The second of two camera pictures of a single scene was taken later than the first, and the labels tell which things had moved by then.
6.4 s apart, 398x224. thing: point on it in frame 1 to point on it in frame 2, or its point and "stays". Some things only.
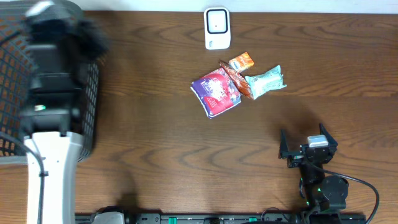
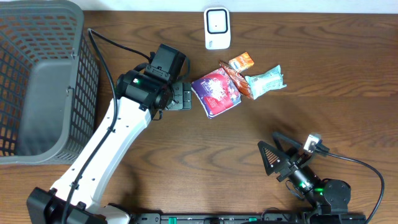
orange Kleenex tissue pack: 242,62 stays
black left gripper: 91,40 to 182,96
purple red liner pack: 216,92 stays
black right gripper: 283,154 to 285,165
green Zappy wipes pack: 270,81 stays
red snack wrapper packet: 238,81 stays
